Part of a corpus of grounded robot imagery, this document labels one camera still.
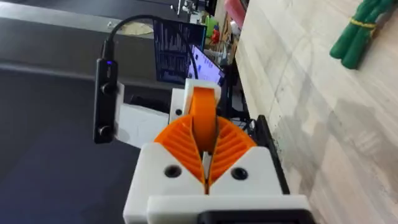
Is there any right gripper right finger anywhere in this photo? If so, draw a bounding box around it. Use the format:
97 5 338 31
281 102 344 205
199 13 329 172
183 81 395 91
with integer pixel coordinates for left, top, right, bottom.
207 116 283 196

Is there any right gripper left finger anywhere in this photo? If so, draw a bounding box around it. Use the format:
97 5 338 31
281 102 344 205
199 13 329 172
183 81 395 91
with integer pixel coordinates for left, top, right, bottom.
123 114 208 224

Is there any green toy vegetable bundle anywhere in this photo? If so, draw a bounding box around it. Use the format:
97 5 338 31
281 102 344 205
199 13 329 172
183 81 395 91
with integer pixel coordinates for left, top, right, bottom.
329 0 396 70

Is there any open laptop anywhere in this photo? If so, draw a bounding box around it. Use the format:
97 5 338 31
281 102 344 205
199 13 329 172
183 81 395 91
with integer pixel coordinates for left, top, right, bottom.
187 44 226 87

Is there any dark computer monitor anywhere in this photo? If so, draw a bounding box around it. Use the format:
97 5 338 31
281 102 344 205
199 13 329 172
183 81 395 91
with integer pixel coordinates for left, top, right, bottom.
153 18 208 85

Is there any green plastic container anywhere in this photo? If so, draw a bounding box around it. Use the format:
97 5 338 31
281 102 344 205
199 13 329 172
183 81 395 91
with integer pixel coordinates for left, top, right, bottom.
205 15 219 39

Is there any pink foam roll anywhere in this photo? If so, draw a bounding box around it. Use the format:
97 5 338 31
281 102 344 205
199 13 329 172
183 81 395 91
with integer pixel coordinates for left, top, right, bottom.
224 0 247 29

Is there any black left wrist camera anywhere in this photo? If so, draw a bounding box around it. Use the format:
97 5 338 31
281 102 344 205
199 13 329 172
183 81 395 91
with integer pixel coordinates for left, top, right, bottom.
93 58 119 145

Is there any black camera cable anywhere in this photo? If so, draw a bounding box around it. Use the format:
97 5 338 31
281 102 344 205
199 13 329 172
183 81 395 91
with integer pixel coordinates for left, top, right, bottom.
102 14 200 80

